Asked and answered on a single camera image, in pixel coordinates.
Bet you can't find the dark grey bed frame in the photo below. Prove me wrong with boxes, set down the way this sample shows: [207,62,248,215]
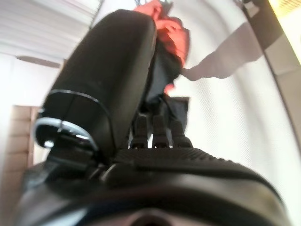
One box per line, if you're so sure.
[234,0,301,135]

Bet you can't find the white bed sheet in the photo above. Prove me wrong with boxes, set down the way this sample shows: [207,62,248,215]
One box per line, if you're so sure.
[93,0,301,212]

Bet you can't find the orange and dark garment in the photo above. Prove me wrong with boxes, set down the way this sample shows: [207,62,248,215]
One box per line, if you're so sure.
[133,0,191,142]

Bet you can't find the white window blinds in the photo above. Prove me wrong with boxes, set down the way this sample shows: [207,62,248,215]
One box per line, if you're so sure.
[0,0,103,56]

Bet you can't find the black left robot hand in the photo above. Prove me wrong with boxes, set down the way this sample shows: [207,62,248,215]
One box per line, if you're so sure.
[13,9,291,226]

